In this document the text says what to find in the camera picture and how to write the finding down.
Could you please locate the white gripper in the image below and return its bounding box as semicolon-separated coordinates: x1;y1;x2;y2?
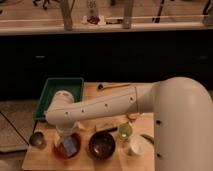
56;122;78;136

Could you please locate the blue sponge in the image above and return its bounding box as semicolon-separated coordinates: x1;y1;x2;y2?
62;137;77;157

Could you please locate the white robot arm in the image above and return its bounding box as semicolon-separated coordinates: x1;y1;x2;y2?
45;77;213;171

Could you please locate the red bowl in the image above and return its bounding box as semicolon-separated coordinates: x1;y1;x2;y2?
53;133;81;159

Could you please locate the dark brown bowl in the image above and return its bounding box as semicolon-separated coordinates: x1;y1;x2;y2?
88;131;116;160

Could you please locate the small metal cup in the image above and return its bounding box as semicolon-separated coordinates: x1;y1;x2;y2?
29;132;46;149

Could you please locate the green plastic tray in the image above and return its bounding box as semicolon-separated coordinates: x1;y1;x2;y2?
34;77;84;122

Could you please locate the green cup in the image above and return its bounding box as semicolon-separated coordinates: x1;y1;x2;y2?
118;123;133;140

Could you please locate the orange food toy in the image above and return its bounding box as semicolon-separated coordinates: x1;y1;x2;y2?
127;113;143;121

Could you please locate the white cup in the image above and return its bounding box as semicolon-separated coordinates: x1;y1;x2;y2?
129;135;148;156

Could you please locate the wooden handled spoon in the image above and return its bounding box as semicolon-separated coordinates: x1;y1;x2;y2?
97;83;131;91

